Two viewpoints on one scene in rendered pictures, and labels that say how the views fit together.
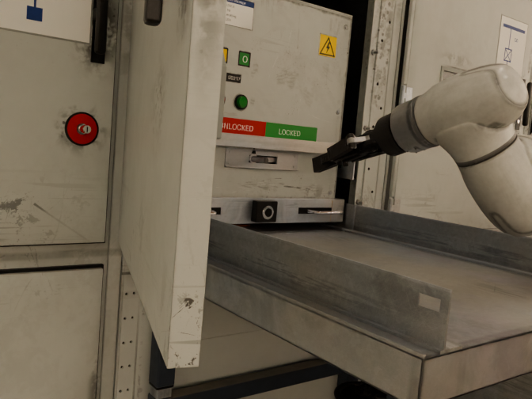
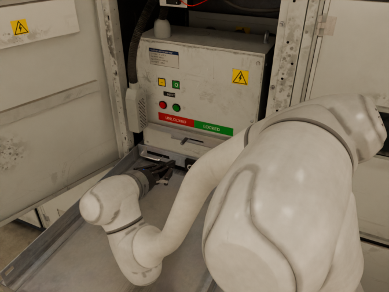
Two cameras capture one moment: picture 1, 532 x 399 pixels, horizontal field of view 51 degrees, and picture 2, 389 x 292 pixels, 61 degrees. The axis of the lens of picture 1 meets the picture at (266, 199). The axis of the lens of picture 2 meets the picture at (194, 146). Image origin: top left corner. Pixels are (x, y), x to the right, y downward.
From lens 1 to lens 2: 1.42 m
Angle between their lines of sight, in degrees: 63
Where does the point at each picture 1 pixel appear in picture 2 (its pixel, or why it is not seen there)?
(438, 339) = (7, 282)
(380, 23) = (279, 65)
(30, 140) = not seen: hidden behind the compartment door
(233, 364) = not seen: hidden behind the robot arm
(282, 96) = (204, 106)
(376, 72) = (275, 102)
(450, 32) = (378, 72)
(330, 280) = (49, 235)
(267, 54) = (190, 81)
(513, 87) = (84, 210)
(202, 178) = not seen: outside the picture
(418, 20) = (323, 63)
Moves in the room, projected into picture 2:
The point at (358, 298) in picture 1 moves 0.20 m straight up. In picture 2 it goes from (37, 249) to (19, 203)
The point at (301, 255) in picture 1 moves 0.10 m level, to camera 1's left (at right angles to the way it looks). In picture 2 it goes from (61, 218) to (56, 200)
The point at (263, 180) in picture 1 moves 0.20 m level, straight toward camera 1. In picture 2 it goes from (195, 149) to (150, 163)
